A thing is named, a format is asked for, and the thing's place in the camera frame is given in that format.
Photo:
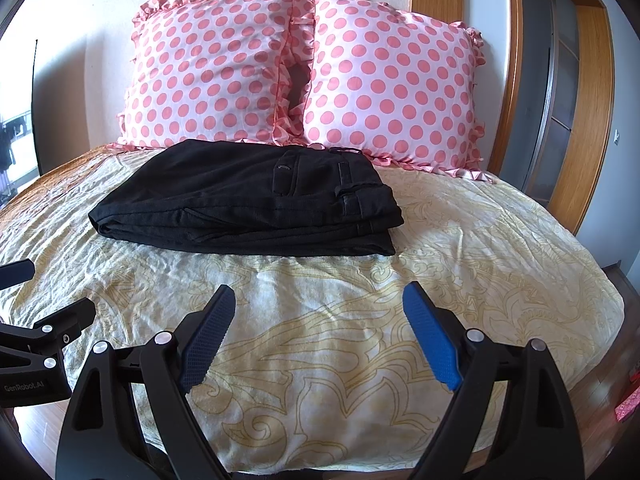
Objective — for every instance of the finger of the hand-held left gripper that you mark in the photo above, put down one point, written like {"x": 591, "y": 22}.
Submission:
{"x": 70, "y": 317}
{"x": 17, "y": 272}

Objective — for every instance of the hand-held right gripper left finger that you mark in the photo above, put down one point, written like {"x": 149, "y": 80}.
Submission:
{"x": 207, "y": 340}

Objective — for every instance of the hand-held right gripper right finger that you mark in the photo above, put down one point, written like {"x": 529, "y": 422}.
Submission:
{"x": 432, "y": 340}

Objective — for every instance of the black pants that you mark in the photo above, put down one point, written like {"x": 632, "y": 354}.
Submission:
{"x": 240, "y": 200}

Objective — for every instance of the yellow patterned bedspread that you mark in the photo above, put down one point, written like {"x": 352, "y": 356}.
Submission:
{"x": 325, "y": 360}

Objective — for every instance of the red pink packet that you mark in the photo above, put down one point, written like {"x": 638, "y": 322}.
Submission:
{"x": 627, "y": 410}

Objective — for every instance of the glass sliding door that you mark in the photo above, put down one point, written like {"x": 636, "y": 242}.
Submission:
{"x": 560, "y": 110}

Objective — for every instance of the pink polka dot pillow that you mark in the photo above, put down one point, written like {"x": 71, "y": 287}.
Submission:
{"x": 210, "y": 70}
{"x": 390, "y": 80}

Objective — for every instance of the wooden door frame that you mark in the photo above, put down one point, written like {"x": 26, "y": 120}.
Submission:
{"x": 602, "y": 110}

